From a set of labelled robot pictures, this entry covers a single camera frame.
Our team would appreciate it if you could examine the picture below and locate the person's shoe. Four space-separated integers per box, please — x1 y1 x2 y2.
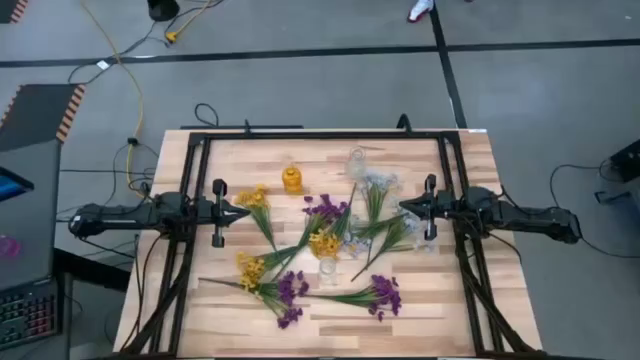
406 0 435 24

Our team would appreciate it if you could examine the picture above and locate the small textured clear glass vase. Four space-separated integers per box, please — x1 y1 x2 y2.
346 146 369 181

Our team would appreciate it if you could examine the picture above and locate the yellow glass vase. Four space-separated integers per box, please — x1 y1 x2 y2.
281 164 305 195

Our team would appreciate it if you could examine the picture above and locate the small black screen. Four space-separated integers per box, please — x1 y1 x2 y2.
0 166 35 204

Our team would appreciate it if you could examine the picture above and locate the tall clear glass vase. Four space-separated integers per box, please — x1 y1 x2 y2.
318 256 339 287

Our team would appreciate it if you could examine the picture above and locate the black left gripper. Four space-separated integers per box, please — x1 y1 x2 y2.
197 178 251 249

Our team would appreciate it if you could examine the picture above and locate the yellow artificial flower bunch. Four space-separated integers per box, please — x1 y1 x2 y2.
307 183 359 261
233 183 279 252
234 244 304 294

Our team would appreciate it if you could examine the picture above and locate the black metal table frame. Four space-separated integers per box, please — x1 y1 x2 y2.
115 127 546 360

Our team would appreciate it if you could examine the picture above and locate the grey desk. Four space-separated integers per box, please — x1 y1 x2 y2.
0 139 64 360

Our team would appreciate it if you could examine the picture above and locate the black equipment box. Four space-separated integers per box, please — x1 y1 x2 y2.
608 138 640 184

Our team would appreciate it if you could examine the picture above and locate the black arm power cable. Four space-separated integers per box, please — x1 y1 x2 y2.
549 162 640 260

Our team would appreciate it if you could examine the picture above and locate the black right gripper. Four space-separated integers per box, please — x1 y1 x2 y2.
398 173 454 241

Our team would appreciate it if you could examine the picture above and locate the large black orange-striped mat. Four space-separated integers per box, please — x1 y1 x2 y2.
0 83 87 154

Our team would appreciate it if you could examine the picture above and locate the black floor tape strip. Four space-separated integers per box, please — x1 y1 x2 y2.
427 0 469 130
0 37 640 69

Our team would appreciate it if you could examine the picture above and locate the black backlit keyboard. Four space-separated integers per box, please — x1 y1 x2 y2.
0 278 64 351

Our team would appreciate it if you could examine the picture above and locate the black looped cable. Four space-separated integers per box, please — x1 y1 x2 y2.
193 103 220 129

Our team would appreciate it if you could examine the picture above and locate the small black orange-striped mat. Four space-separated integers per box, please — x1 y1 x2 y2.
0 0 30 25

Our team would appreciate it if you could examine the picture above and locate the yellow cord with plug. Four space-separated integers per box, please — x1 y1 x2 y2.
165 0 214 44

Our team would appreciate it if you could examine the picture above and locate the long yellow floor cable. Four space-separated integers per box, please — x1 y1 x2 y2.
79 0 146 189

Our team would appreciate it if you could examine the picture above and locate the black floor cable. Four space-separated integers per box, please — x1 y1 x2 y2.
67 0 226 85
55 142 161 211

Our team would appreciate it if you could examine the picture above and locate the black round stand base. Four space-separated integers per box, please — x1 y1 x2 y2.
147 0 180 22

